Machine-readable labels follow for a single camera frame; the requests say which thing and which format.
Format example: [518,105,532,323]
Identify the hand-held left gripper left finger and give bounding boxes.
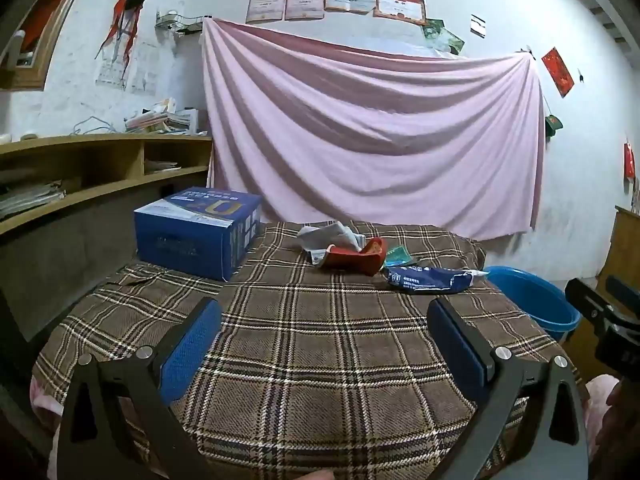
[56,296,223,480]

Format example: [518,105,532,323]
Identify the metal wire wall rack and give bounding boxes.
[155,10,203,36]

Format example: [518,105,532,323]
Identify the blue plastic basin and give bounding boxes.
[482,266,582,343]

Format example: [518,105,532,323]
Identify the stack of papers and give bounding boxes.
[0,180,66,218]

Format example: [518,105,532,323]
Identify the red tasselled wall ornament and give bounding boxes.
[97,0,153,66]

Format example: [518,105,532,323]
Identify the stack of books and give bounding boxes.
[125,99,201,136]

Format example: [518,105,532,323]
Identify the grey wrapper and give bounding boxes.
[297,221,366,265]

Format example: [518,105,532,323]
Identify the brown plaid blanket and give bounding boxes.
[31,220,588,480]

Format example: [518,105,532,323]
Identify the dark blue snack packet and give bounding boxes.
[384,266,488,295]

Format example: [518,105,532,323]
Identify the pink bedding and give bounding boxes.
[29,374,608,461]

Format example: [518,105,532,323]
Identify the wall calendar sheet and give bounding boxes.
[96,42,126,90]
[131,42,158,95]

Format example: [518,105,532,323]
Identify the red wrapper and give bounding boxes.
[322,237,388,277]

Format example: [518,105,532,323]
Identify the red paper wall hanging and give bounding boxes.
[541,47,575,98]

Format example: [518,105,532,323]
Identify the person's right hand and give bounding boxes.
[597,379,640,480]

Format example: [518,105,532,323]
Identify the wooden cabinet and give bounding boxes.
[597,205,640,291]

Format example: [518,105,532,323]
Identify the wooden window frame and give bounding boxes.
[0,0,96,92]

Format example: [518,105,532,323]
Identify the small green packet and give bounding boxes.
[384,246,418,267]

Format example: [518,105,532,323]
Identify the blue cardboard box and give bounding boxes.
[133,187,263,282]

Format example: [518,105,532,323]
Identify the white cable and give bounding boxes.
[74,116,126,135]

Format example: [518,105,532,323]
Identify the pink hanging cloth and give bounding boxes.
[200,17,547,242]

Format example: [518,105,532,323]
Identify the wooden headboard shelf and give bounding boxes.
[0,134,214,346]

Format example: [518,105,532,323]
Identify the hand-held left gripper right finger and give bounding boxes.
[426,297,590,480]

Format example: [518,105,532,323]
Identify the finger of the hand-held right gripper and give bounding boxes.
[565,277,615,335]
[606,275,640,314]

